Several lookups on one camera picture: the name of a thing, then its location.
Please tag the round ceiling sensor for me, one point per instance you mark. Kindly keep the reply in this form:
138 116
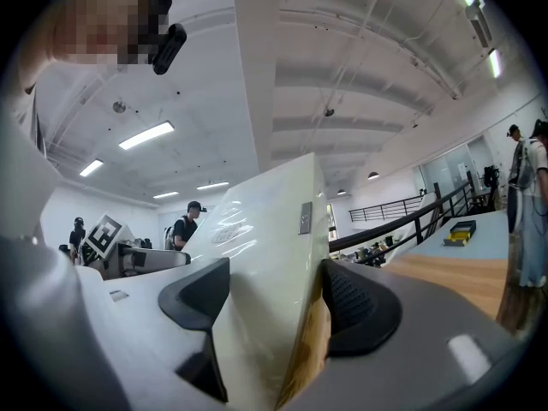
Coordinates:
119 106

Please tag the black and yellow box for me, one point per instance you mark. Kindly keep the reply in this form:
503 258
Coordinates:
460 233

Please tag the black head camera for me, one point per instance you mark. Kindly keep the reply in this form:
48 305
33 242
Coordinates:
169 49

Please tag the person's head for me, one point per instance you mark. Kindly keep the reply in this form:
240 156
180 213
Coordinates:
98 24

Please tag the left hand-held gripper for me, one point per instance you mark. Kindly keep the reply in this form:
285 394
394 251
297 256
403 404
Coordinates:
105 238

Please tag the wooden table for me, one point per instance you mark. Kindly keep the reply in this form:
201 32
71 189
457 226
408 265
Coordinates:
454 278

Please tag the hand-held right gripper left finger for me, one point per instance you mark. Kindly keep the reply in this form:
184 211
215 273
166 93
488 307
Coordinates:
192 298

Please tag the person's white shirt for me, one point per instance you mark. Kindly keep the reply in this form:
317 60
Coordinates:
30 114

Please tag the black metal railing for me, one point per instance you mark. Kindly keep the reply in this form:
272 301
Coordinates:
385 229

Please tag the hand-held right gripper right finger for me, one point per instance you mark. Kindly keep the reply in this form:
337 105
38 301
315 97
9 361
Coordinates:
364 315

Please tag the black ceiling camera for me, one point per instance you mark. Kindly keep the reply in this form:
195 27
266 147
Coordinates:
329 112

